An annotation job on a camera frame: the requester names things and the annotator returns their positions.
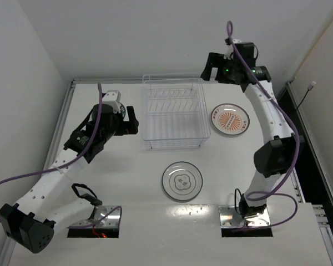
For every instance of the plate with orange sunburst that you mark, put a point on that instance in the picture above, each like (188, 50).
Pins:
(230, 119)

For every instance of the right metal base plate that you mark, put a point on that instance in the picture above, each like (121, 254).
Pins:
(230, 219)

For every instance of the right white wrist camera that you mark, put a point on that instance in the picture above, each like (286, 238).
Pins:
(230, 50)

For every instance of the metal base plate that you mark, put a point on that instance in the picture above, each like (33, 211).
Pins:
(230, 219)
(104, 217)

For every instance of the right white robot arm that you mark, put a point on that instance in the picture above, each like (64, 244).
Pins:
(276, 159)

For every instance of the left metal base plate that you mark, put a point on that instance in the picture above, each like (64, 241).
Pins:
(104, 217)

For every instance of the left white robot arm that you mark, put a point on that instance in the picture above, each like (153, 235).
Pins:
(31, 221)

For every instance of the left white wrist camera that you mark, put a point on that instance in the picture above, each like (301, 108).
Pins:
(112, 98)

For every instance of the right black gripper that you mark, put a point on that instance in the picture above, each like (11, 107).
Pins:
(216, 62)

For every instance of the white wire dish rack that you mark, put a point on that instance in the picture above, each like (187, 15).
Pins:
(175, 112)

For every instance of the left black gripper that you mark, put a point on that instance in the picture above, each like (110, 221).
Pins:
(129, 125)

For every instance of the white plate with dark rim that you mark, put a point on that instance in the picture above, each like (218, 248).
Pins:
(182, 181)

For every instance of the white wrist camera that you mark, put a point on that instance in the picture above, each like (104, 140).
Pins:
(112, 98)
(230, 50)

